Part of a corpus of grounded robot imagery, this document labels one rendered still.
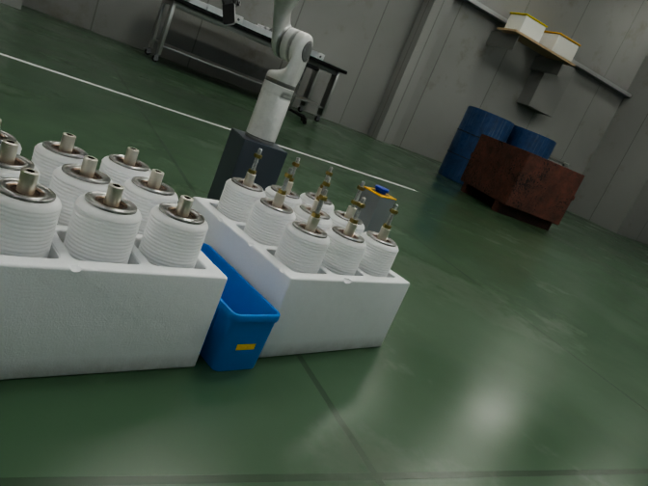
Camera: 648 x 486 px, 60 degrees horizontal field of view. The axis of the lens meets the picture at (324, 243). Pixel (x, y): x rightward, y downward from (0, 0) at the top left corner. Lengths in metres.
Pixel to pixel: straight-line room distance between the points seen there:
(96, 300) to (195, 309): 0.17
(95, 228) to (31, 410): 0.26
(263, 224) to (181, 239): 0.31
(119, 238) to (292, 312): 0.40
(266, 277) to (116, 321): 0.33
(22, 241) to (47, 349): 0.16
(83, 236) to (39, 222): 0.07
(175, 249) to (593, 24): 10.80
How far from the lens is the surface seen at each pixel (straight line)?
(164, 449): 0.85
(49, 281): 0.83
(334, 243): 1.19
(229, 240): 1.21
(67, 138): 1.09
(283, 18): 1.65
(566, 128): 11.62
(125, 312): 0.90
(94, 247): 0.87
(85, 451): 0.82
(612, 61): 12.00
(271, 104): 1.65
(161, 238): 0.92
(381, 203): 1.52
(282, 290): 1.07
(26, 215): 0.81
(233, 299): 1.15
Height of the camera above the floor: 0.54
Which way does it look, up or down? 15 degrees down
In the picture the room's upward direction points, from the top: 23 degrees clockwise
